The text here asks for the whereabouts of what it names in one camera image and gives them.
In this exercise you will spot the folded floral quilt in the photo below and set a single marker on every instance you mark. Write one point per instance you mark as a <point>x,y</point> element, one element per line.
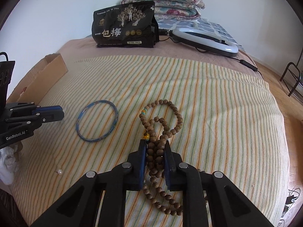
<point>170,2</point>

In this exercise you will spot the black clothes rack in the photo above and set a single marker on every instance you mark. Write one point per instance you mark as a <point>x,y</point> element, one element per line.
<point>290,75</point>

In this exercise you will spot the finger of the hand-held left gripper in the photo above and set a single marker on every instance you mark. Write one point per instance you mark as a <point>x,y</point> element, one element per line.
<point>49,118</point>
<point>47,109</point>

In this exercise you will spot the brown cardboard box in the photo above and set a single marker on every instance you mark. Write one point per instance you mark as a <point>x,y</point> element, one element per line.
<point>45,75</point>

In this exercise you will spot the grey patterned bed sheet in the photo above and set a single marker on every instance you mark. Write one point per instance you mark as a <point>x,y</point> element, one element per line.
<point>217,29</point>

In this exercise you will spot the loose white pearl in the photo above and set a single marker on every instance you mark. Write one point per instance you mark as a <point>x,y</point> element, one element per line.
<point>59,171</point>

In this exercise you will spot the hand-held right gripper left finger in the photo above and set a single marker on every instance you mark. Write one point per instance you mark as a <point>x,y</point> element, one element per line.
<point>142,165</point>

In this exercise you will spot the pink bed sheet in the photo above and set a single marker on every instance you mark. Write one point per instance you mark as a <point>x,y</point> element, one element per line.
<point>165,52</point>

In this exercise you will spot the blue bangle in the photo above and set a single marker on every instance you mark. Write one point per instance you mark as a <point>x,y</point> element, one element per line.
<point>78,125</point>

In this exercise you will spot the black snack bag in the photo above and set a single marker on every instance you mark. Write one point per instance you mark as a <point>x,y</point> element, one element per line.
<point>123,26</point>

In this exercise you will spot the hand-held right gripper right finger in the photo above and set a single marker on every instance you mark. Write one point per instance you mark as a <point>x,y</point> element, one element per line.
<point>167,167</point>

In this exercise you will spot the person's left hand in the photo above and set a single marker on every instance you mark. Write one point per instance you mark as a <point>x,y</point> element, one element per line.
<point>9,160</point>

